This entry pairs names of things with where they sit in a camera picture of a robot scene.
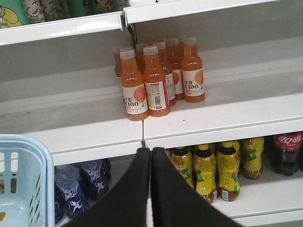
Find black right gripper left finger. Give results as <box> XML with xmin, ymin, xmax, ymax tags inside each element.
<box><xmin>64</xmin><ymin>148</ymin><xmax>151</xmax><ymax>227</ymax></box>

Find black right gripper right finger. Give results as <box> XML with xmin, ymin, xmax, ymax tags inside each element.
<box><xmin>151</xmin><ymin>147</ymin><xmax>240</xmax><ymax>227</ymax></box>

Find light blue plastic basket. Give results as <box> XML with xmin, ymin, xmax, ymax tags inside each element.
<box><xmin>0</xmin><ymin>134</ymin><xmax>55</xmax><ymax>227</ymax></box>

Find blue sports drink bottle right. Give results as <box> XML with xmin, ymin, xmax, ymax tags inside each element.
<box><xmin>80</xmin><ymin>159</ymin><xmax>109</xmax><ymax>201</ymax></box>

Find blue sports drink bottle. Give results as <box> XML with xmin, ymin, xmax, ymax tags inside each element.
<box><xmin>80</xmin><ymin>159</ymin><xmax>109</xmax><ymax>201</ymax></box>
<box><xmin>54</xmin><ymin>164</ymin><xmax>89</xmax><ymax>219</ymax></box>

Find yellow lemon tea bottle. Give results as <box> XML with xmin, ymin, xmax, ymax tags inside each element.
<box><xmin>171</xmin><ymin>147</ymin><xmax>194</xmax><ymax>188</ymax></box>
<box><xmin>216</xmin><ymin>141</ymin><xmax>240</xmax><ymax>201</ymax></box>
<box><xmin>193</xmin><ymin>144</ymin><xmax>217</xmax><ymax>203</ymax></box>
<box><xmin>241</xmin><ymin>137</ymin><xmax>264</xmax><ymax>180</ymax></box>

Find blue sports drink bottle left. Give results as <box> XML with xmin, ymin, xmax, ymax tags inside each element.
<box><xmin>54</xmin><ymin>164</ymin><xmax>89</xmax><ymax>219</ymax></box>

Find orange juice bottle barcode label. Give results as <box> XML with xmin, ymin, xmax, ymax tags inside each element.
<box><xmin>143</xmin><ymin>46</ymin><xmax>170</xmax><ymax>117</ymax></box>

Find orange C100 juice bottle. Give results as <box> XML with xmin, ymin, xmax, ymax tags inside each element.
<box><xmin>120</xmin><ymin>47</ymin><xmax>149</xmax><ymax>121</ymax></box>

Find orange C100 bottle right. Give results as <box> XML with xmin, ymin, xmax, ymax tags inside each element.
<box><xmin>181</xmin><ymin>37</ymin><xmax>205</xmax><ymax>103</ymax></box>

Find cola bottle red label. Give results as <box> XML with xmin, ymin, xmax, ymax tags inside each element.
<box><xmin>273</xmin><ymin>131</ymin><xmax>302</xmax><ymax>176</ymax></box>

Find white metal shelving unit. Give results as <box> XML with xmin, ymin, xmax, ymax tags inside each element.
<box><xmin>0</xmin><ymin>0</ymin><xmax>303</xmax><ymax>227</ymax></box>

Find green cartoon tea can right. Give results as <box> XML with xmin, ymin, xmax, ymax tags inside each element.
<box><xmin>23</xmin><ymin>0</ymin><xmax>66</xmax><ymax>24</ymax></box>

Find green cartoon tea can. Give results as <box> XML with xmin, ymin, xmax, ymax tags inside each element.
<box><xmin>0</xmin><ymin>0</ymin><xmax>29</xmax><ymax>28</ymax></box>
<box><xmin>23</xmin><ymin>0</ymin><xmax>66</xmax><ymax>24</ymax></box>

